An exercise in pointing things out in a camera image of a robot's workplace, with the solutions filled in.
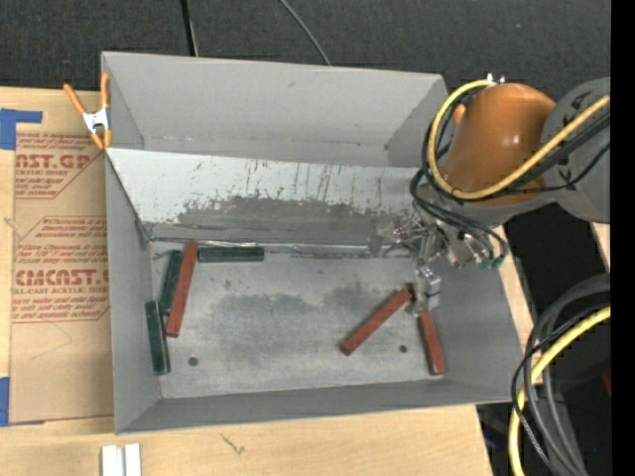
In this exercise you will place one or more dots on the dark green flat block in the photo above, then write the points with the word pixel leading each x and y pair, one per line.
pixel 171 280
pixel 158 337
pixel 230 254

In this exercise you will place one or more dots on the grey metal bin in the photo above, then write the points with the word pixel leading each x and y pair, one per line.
pixel 278 315

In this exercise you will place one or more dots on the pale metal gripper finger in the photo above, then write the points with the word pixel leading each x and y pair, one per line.
pixel 421 285
pixel 433 290

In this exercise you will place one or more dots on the brown cardboard board red print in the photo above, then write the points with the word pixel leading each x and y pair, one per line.
pixel 59 246

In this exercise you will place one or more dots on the red-brown flat block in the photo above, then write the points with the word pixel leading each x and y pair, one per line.
pixel 431 344
pixel 376 322
pixel 181 290

